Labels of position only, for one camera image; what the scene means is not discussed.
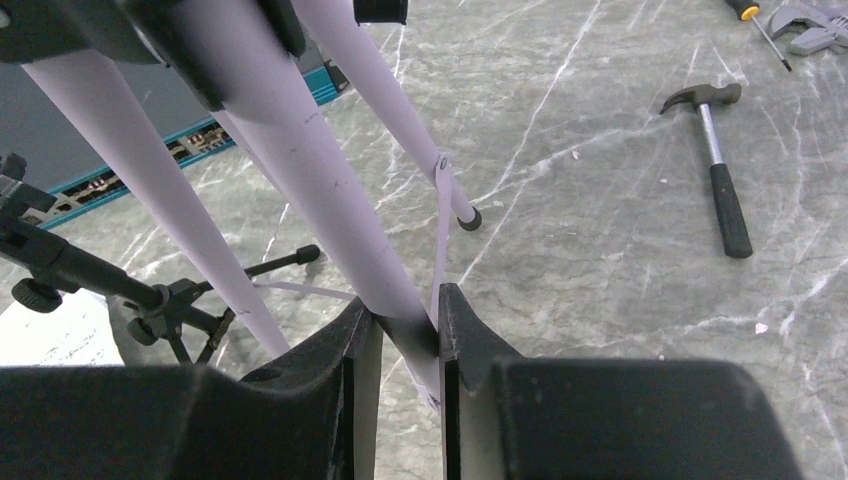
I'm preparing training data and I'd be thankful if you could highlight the black tripod microphone stand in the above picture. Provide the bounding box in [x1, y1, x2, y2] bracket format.
[0, 153, 322, 366]

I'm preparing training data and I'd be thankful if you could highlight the sheet music top page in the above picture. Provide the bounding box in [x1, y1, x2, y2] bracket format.
[1, 290, 124, 368]

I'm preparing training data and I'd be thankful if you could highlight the lilac perforated music stand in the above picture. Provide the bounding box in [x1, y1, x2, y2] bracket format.
[1, 1, 481, 407]

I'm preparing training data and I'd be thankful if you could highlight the yellow black screwdriver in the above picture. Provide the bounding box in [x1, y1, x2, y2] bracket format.
[724, 0, 793, 72]

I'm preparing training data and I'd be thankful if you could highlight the black handled hammer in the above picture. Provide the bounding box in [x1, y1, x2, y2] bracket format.
[660, 83, 753, 259]

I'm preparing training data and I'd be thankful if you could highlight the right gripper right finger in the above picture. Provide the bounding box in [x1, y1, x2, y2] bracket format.
[438, 283, 802, 479]

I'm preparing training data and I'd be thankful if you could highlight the black network switch box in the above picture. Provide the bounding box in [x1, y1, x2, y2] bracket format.
[0, 36, 351, 232]

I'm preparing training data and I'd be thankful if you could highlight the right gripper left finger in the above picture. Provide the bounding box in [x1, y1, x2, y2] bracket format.
[1, 300, 382, 479]

